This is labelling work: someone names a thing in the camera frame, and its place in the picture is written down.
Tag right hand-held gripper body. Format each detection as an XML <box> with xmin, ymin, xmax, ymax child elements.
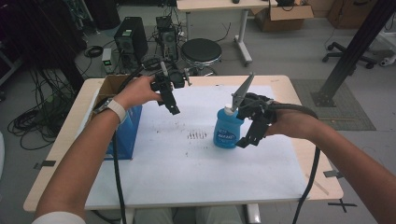
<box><xmin>235</xmin><ymin>92</ymin><xmax>278</xmax><ymax>149</ymax></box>

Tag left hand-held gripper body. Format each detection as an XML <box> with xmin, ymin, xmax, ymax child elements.
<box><xmin>150</xmin><ymin>69</ymin><xmax>187</xmax><ymax>117</ymax></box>

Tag blue plastic bottle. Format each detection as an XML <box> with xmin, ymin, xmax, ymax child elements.
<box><xmin>213</xmin><ymin>104</ymin><xmax>246</xmax><ymax>149</ymax></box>

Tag person's left hand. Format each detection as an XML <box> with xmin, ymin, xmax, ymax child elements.
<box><xmin>113</xmin><ymin>75</ymin><xmax>163</xmax><ymax>111</ymax></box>

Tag person's right hand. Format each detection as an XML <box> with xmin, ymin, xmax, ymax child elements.
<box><xmin>266</xmin><ymin>108</ymin><xmax>316</xmax><ymax>138</ymax></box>

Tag round black stool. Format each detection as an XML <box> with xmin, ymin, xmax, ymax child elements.
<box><xmin>180</xmin><ymin>37</ymin><xmax>223</xmax><ymax>77</ymax></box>

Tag black computer tower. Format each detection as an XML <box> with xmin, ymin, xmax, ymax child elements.
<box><xmin>113</xmin><ymin>16</ymin><xmax>149</xmax><ymax>69</ymax></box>

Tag grey power supply unit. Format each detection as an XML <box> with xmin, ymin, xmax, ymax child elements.
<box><xmin>101</xmin><ymin>48</ymin><xmax>116</xmax><ymax>75</ymax></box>

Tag blue carton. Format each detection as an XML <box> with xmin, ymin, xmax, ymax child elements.
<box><xmin>105</xmin><ymin>105</ymin><xmax>144</xmax><ymax>161</ymax></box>

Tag beige desk with white legs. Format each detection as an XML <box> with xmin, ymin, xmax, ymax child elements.
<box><xmin>176</xmin><ymin>0</ymin><xmax>278</xmax><ymax>67</ymax></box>

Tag white table mat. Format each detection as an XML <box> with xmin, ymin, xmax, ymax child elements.
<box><xmin>84</xmin><ymin>85</ymin><xmax>310</xmax><ymax>210</ymax></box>

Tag open cardboard box with flap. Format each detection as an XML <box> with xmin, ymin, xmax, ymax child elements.
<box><xmin>249</xmin><ymin>4</ymin><xmax>315</xmax><ymax>34</ymax></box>

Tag clear tape strip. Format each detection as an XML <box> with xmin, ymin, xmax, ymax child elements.
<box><xmin>304</xmin><ymin>173</ymin><xmax>330</xmax><ymax>197</ymax></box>

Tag black tape strip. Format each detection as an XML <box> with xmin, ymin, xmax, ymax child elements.
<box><xmin>33</xmin><ymin>160</ymin><xmax>57</xmax><ymax>171</ymax></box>
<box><xmin>322</xmin><ymin>170</ymin><xmax>344</xmax><ymax>179</ymax></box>

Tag white table leg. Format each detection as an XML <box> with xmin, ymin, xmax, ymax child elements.
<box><xmin>244</xmin><ymin>203</ymin><xmax>262</xmax><ymax>224</ymax></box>

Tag black office chair base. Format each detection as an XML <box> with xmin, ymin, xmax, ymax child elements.
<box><xmin>321</xmin><ymin>41</ymin><xmax>378</xmax><ymax>70</ymax></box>

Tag black tape cross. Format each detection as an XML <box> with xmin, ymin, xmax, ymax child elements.
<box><xmin>327</xmin><ymin>198</ymin><xmax>358</xmax><ymax>215</ymax></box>

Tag closed brown cardboard box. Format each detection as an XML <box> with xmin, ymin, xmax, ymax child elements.
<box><xmin>326</xmin><ymin>0</ymin><xmax>379</xmax><ymax>31</ymax></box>

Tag white device on floor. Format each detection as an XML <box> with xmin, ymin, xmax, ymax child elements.
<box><xmin>378</xmin><ymin>53</ymin><xmax>396</xmax><ymax>68</ymax></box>

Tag white sleeve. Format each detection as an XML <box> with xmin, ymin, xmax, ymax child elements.
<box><xmin>31</xmin><ymin>211</ymin><xmax>87</xmax><ymax>224</ymax></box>

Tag open-frame computer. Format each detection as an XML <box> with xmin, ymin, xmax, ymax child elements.
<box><xmin>155</xmin><ymin>16</ymin><xmax>179</xmax><ymax>62</ymax></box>

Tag wristwatch with white strap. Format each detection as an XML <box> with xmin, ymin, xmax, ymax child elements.
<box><xmin>92</xmin><ymin>97</ymin><xmax>129</xmax><ymax>124</ymax></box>

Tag coiled black cable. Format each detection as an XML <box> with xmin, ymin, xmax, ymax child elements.
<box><xmin>83</xmin><ymin>45</ymin><xmax>105</xmax><ymax>59</ymax></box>

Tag right gripper braided cable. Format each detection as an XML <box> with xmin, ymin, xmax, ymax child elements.
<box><xmin>246</xmin><ymin>92</ymin><xmax>321</xmax><ymax>224</ymax></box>

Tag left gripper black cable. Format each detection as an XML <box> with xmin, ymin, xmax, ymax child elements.
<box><xmin>111</xmin><ymin>55</ymin><xmax>163</xmax><ymax>224</ymax></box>

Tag black metal post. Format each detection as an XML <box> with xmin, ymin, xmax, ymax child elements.
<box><xmin>310</xmin><ymin>0</ymin><xmax>396</xmax><ymax>108</ymax></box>

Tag bundle of black floor cables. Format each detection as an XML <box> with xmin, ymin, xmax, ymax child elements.
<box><xmin>7</xmin><ymin>66</ymin><xmax>80</xmax><ymax>151</ymax></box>

